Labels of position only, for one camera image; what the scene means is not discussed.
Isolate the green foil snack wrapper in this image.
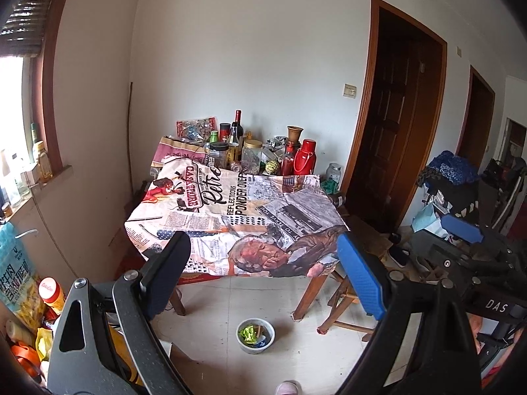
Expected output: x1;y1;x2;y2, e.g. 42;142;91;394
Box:
238;324;261;346

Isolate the white plastic trash bowl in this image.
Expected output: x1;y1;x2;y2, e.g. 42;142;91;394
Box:
236;317;276;355

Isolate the wooden stool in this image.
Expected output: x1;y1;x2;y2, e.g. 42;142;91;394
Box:
316;213;392;343

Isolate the printed newspaper tablecloth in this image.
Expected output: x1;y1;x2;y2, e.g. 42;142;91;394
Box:
125;137;347;277

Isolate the green plastic bag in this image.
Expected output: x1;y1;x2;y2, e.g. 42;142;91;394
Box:
321;179;339;195

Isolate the clear glass jar on stool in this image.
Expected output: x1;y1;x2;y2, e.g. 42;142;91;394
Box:
326;163;342;185

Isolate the dark wooden door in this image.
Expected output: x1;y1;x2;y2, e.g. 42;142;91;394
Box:
342;0;448;233

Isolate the black lid glass jar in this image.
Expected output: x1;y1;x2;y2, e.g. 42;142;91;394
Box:
208;142;230;169

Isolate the red thermos jug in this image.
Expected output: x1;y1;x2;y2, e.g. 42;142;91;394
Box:
293;139;316;176

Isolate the glass jar yellow lid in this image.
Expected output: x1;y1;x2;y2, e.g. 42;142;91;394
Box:
241;139;263;175

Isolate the yellow green knobbly fruit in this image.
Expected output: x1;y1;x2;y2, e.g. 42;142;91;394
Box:
264;161;281;176

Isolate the red sauce squeeze bottle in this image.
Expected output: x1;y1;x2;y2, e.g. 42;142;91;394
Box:
281;141;295;176

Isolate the brown clay vase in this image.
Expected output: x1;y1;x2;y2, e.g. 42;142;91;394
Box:
288;126;304;145

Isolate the dark wine bottle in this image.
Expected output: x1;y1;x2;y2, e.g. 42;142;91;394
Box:
230;109;244;146

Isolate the bamboo window blind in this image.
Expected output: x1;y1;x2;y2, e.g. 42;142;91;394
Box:
1;0;53;57

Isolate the wall light switch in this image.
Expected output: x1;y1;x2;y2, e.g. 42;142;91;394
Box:
343;84;357;99

